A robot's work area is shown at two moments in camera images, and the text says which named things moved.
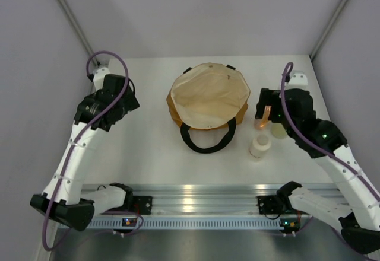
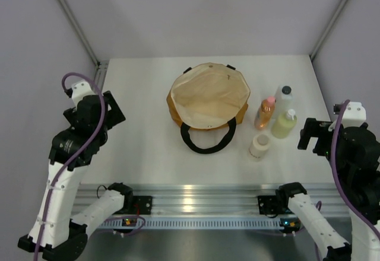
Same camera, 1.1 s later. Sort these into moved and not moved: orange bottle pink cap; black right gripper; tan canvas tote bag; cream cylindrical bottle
Moved: black right gripper
Not moved: cream cylindrical bottle; orange bottle pink cap; tan canvas tote bag
